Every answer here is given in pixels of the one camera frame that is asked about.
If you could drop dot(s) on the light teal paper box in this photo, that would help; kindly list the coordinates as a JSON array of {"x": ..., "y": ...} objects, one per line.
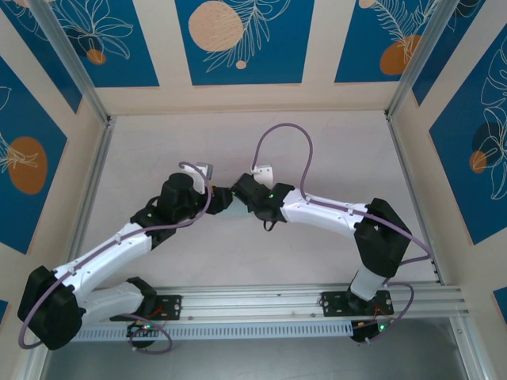
[{"x": 237, "y": 210}]

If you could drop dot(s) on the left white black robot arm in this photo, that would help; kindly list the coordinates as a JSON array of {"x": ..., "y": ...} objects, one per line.
[{"x": 111, "y": 249}]

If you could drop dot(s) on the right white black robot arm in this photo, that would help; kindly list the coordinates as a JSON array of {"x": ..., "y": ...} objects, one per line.
[{"x": 317, "y": 210}]

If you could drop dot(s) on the aluminium profile beam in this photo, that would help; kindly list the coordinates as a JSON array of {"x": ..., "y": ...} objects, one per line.
[{"x": 253, "y": 305}]

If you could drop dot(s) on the black controller board green light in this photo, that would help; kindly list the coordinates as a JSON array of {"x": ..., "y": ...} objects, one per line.
[
  {"x": 144, "y": 328},
  {"x": 364, "y": 332}
]

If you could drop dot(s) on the aluminium table edge rail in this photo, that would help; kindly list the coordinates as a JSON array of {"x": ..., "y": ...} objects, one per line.
[
  {"x": 97, "y": 166},
  {"x": 412, "y": 190}
]

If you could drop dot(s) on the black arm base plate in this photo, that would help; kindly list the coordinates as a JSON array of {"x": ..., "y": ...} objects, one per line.
[
  {"x": 170, "y": 306},
  {"x": 330, "y": 305}
]

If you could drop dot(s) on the blue floral wall panel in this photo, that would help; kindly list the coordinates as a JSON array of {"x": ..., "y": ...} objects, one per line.
[
  {"x": 35, "y": 130},
  {"x": 277, "y": 59},
  {"x": 368, "y": 47},
  {"x": 467, "y": 35},
  {"x": 119, "y": 47},
  {"x": 467, "y": 158},
  {"x": 43, "y": 51}
]

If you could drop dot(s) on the aluminium frame post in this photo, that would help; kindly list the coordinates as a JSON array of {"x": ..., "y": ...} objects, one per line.
[
  {"x": 420, "y": 55},
  {"x": 75, "y": 67}
]

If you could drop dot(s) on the aluminium frame strut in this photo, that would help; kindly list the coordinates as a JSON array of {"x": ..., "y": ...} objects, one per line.
[
  {"x": 33, "y": 364},
  {"x": 467, "y": 348}
]

